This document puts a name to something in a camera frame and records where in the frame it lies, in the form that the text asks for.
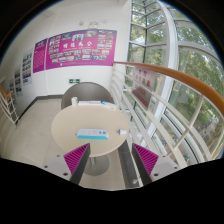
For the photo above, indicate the narrow magenta text poster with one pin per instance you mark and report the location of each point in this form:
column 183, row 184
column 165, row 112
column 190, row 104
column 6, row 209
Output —
column 40, row 56

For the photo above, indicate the grey curved-back chair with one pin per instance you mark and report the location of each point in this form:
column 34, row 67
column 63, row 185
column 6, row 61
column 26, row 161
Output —
column 87, row 91

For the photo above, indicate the green exit sign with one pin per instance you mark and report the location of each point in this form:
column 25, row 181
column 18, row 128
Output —
column 74, row 81

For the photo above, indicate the white photo display board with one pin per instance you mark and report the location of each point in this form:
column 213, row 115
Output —
column 18, row 81
column 27, row 68

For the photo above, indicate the small white and green box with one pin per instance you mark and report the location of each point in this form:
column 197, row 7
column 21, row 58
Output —
column 74, row 101

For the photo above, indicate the white and blue flat box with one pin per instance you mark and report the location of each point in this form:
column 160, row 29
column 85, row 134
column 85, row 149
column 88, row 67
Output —
column 110, row 105

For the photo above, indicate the flat white book stack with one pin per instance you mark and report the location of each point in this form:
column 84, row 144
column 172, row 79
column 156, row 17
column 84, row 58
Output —
column 89, row 103

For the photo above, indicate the grey round table pedestal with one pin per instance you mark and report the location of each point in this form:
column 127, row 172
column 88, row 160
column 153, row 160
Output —
column 97, row 166

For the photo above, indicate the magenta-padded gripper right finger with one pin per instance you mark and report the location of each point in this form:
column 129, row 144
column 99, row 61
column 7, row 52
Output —
column 163, row 166

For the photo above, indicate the large magenta photo poster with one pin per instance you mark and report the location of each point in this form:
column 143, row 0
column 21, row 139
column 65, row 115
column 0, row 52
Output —
column 81, row 49

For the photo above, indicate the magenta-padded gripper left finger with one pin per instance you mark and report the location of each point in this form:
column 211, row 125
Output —
column 60, row 165

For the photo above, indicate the white railing with wooden handrail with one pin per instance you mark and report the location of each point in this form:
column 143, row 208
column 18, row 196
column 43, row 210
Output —
column 186, row 80

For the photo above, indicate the small white stair railing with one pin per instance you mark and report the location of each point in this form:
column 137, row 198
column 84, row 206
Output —
column 8, row 106

